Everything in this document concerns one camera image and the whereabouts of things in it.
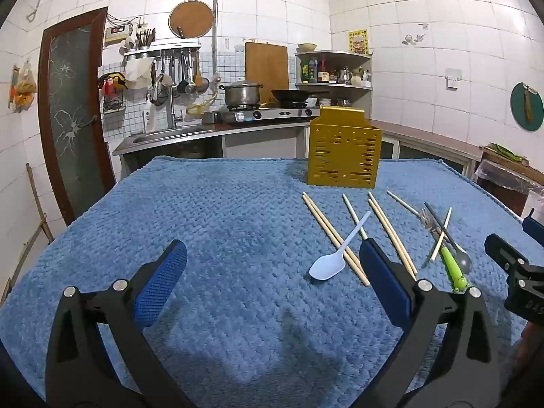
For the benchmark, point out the stainless steel sink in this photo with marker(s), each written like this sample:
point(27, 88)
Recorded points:
point(170, 134)

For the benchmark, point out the round wooden lid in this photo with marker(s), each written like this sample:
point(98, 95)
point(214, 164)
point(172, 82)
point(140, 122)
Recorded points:
point(191, 19)

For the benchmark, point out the rectangular wooden cutting board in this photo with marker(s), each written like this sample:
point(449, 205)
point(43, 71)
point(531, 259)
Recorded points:
point(267, 68)

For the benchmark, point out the grey wall pipe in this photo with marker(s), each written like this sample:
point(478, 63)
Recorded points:
point(216, 21)

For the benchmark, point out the beige wall control box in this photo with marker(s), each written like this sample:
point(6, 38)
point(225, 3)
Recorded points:
point(117, 34)

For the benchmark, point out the yellow wall poster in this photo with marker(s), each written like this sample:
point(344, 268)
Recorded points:
point(358, 41)

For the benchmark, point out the steel gas stove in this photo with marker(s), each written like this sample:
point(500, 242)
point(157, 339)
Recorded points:
point(272, 114)

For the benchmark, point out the metal faucet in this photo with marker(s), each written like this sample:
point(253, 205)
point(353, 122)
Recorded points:
point(171, 106)

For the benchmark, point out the red sauce bottle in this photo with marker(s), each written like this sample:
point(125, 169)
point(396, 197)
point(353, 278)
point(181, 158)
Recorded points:
point(324, 74)

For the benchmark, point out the small table with plastic cover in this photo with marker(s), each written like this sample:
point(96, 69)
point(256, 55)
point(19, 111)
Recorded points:
point(510, 187)

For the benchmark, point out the white wall outlet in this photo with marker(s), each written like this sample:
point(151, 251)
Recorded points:
point(453, 78)

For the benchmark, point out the hanging plastic bag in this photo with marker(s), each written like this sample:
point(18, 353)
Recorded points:
point(23, 89)

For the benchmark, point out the beige bowl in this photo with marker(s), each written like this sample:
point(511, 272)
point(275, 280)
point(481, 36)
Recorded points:
point(307, 47)

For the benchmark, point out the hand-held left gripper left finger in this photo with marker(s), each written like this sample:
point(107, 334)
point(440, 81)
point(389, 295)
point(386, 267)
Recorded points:
point(159, 282)

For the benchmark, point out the row of hanging ladles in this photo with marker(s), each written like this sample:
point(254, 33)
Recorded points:
point(187, 74)

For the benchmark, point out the green round wall board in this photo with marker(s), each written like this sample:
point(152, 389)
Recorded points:
point(529, 106)

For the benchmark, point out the metal corner shelf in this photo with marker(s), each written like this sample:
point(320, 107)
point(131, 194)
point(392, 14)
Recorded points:
point(340, 87)

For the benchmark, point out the green vegetables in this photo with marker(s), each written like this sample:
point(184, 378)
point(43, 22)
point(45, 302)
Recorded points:
point(508, 152)

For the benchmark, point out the blue fleece towel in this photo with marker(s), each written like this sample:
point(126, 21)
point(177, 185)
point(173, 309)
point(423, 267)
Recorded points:
point(212, 242)

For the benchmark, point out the white plastic spoon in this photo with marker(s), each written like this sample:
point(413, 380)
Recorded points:
point(327, 268)

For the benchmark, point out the kitchen counter cabinet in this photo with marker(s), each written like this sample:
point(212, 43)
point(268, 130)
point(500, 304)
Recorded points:
point(263, 140)

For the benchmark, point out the wooden broom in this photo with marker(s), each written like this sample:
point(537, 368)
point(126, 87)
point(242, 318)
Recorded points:
point(40, 216)

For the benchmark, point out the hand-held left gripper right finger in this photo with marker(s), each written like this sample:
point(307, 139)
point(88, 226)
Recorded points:
point(382, 280)

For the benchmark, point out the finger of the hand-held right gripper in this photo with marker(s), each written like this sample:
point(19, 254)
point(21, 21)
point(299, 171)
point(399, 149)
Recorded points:
point(535, 226)
point(503, 253)

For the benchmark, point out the wall stickers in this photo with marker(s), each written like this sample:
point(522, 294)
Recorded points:
point(414, 37)

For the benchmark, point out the yellow perforated utensil holder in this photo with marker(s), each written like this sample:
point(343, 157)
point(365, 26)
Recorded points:
point(342, 159)

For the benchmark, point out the metal wall rack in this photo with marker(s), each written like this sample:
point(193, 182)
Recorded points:
point(163, 47)

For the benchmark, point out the stainless steel pot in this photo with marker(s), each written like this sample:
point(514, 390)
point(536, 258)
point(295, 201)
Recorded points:
point(240, 94)

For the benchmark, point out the wooden door with frosted glass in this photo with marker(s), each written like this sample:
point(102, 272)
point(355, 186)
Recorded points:
point(74, 114)

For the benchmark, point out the green bottle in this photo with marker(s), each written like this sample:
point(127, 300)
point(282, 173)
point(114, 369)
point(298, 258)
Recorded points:
point(304, 72)

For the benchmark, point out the red and yellow gloves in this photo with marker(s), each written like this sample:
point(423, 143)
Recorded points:
point(112, 83)

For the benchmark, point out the black wok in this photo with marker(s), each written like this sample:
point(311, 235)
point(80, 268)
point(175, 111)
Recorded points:
point(293, 94)

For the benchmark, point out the metal spoon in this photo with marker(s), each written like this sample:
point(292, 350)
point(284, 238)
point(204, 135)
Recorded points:
point(463, 261)

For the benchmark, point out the metal cup with utensils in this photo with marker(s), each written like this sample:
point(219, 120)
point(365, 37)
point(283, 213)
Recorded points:
point(145, 39)

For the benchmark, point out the small metal kettle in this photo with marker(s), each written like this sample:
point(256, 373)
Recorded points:
point(345, 76)

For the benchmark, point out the white hanging cloth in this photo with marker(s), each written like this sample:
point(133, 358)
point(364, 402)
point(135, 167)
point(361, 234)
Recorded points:
point(138, 72)

